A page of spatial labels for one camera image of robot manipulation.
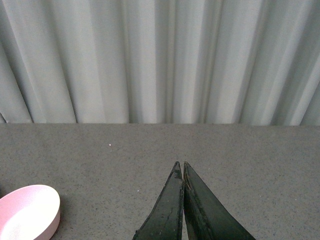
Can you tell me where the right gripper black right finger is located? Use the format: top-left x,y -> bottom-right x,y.
183,162 -> 254,240

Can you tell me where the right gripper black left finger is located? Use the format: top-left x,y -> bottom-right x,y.
133,161 -> 185,240

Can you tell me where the pink bowl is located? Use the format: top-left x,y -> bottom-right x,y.
0,184 -> 61,240

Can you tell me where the grey-white curtain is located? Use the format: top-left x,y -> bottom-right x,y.
0,0 -> 320,126

